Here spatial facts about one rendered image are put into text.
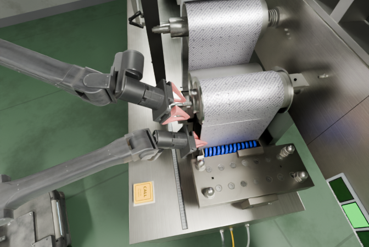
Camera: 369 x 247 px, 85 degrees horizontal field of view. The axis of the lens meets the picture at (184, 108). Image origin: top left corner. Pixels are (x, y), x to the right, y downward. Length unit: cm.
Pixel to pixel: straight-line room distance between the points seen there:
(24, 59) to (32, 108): 206
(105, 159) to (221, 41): 50
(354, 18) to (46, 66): 73
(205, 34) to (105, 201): 154
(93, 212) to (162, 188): 109
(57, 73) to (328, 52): 66
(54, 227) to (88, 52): 202
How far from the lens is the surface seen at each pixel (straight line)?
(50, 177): 62
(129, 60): 51
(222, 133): 70
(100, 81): 47
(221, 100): 56
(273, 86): 62
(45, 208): 178
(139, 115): 102
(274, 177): 80
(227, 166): 76
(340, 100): 63
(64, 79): 51
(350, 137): 63
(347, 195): 69
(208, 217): 85
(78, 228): 191
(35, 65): 57
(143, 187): 85
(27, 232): 178
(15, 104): 279
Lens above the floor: 174
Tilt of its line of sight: 56 degrees down
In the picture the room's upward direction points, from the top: straight up
